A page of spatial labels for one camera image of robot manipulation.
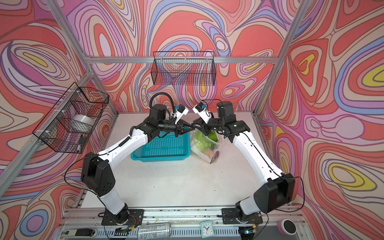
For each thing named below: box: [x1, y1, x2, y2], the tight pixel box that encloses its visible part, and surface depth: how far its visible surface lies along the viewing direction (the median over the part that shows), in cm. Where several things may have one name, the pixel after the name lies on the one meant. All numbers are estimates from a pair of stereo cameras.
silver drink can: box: [137, 223, 172, 240], surface depth 67 cm
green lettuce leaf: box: [194, 130, 218, 151], surface depth 78 cm
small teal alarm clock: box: [200, 220, 215, 239], surface depth 70 cm
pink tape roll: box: [277, 219, 298, 236], surface depth 68 cm
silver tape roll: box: [71, 114, 95, 134], surface depth 74 cm
